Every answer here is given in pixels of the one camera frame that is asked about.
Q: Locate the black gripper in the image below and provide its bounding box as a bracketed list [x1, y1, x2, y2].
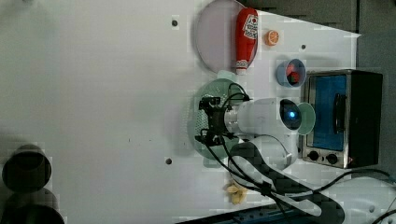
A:
[194, 97, 233, 147]

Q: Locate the mint green plastic strainer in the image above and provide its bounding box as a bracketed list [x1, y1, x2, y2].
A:
[188, 71, 250, 168]

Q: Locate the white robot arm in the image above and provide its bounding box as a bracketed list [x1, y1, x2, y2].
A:
[195, 93, 395, 224]

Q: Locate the peeled banana toy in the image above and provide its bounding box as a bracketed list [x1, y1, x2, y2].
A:
[224, 180, 248, 205]

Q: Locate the blue bowl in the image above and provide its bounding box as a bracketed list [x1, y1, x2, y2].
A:
[276, 59, 306, 88]

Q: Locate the mint green cup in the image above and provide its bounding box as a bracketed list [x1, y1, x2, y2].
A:
[298, 103, 316, 135]

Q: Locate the red strawberry toy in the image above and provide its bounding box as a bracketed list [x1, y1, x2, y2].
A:
[288, 72, 300, 85]
[286, 64, 296, 75]

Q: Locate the grey round plate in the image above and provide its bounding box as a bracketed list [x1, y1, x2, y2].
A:
[195, 0, 258, 73]

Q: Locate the orange slice toy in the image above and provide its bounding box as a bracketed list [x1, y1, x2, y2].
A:
[264, 30, 279, 46]

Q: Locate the red ketchup bottle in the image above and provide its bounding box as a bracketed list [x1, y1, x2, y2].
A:
[235, 7, 259, 75]

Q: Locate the black steel toaster oven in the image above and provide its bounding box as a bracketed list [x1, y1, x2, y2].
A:
[301, 69, 383, 169]

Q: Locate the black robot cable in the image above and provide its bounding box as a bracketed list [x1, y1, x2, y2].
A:
[202, 82, 396, 224]

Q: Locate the dark cylindrical camera mount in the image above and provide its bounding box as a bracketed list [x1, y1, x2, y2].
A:
[1, 145, 65, 224]

